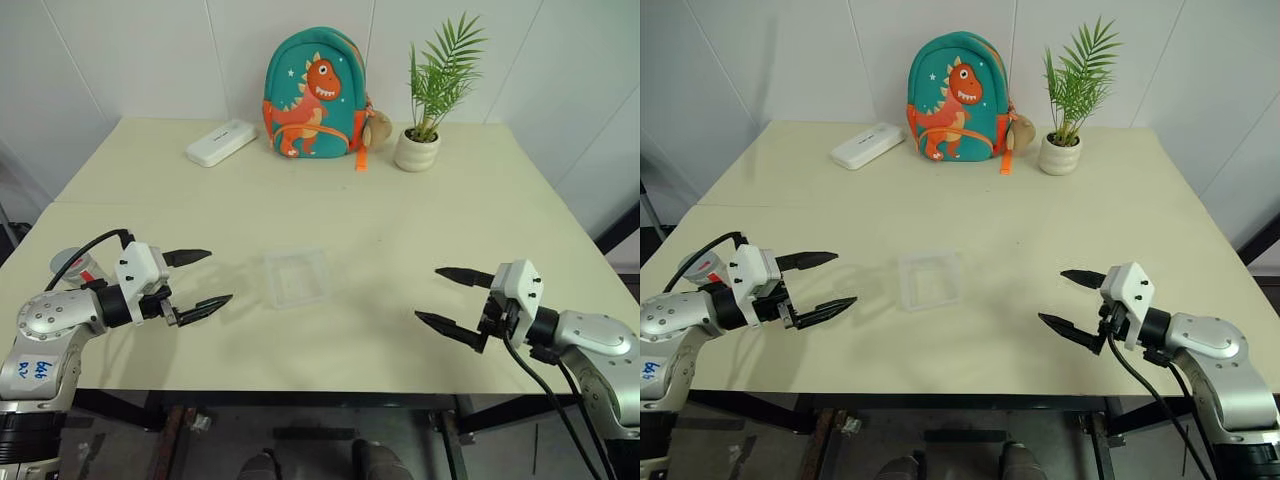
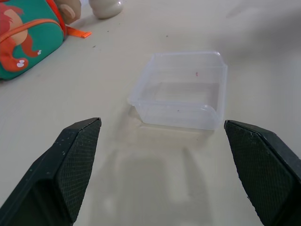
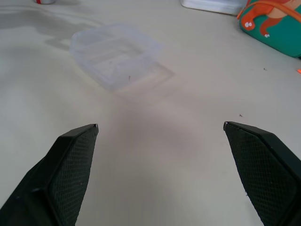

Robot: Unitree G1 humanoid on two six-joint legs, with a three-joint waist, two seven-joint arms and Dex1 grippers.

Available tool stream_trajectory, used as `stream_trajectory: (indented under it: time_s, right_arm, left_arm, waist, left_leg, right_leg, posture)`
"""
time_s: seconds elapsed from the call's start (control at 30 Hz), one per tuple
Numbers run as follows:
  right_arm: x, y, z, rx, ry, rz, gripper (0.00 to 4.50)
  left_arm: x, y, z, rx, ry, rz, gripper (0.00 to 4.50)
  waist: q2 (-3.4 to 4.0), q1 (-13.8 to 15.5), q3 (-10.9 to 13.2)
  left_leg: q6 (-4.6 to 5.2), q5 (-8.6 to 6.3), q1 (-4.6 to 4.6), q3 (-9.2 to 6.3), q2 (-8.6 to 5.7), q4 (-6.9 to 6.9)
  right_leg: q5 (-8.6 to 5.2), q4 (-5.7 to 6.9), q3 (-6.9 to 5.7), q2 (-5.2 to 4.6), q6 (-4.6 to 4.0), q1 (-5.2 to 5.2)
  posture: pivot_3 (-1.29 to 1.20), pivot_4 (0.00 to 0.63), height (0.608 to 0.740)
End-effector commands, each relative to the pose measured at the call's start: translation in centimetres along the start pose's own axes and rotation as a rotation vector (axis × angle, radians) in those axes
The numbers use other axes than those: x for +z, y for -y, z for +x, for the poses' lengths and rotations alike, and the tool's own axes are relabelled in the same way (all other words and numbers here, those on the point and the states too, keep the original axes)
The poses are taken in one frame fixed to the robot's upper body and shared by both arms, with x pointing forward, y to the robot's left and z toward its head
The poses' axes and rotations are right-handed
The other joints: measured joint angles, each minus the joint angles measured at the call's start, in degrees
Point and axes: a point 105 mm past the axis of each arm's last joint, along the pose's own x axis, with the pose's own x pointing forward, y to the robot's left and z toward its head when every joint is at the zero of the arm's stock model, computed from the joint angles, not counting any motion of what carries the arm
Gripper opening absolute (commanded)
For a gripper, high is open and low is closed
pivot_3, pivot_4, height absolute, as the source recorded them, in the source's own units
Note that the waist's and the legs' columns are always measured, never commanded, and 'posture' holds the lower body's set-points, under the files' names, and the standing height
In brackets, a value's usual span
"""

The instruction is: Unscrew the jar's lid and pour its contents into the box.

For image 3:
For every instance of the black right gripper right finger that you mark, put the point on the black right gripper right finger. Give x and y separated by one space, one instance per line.
265 171

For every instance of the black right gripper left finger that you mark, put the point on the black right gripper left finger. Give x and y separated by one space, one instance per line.
58 179

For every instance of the clear plastic container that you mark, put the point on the clear plastic container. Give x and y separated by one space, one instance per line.
115 56

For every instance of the green orange dinosaur pouch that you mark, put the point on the green orange dinosaur pouch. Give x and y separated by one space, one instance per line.
272 23

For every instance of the red silver can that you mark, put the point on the red silver can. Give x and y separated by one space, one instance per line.
45 1

